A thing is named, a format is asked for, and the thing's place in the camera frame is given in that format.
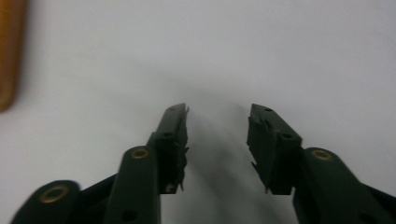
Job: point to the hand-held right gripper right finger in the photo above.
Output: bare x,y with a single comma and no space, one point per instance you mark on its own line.
271,149

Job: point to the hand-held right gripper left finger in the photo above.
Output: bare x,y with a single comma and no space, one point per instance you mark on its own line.
171,140

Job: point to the small wooden box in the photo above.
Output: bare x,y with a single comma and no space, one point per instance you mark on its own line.
9,53

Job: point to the white table sheet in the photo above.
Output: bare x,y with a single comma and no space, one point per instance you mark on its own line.
218,46

